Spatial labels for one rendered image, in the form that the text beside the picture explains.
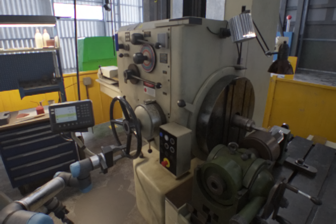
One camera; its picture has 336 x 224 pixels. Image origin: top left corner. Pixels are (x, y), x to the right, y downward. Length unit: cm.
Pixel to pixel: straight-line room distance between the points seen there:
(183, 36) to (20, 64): 227
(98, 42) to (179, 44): 417
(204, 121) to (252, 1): 89
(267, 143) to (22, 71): 270
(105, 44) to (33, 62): 256
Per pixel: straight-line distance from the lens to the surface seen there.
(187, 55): 93
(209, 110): 101
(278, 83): 324
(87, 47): 491
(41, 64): 281
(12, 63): 282
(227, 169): 78
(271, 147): 105
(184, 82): 94
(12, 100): 355
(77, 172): 110
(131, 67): 130
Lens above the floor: 177
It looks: 18 degrees down
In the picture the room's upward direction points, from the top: straight up
